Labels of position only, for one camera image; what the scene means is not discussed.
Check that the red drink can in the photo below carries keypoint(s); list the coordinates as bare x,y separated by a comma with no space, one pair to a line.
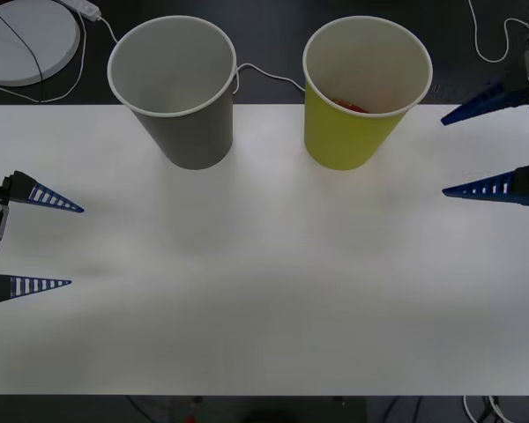
350,106

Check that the yellow-green plastic bin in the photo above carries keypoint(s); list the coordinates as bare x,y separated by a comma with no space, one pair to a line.
344,136

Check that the grey plastic bin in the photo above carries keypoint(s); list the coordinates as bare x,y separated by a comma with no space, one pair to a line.
181,128

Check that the white round disc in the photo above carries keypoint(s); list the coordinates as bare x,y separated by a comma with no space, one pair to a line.
26,42

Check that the white power strip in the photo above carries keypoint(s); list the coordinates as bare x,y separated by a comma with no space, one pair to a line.
83,6

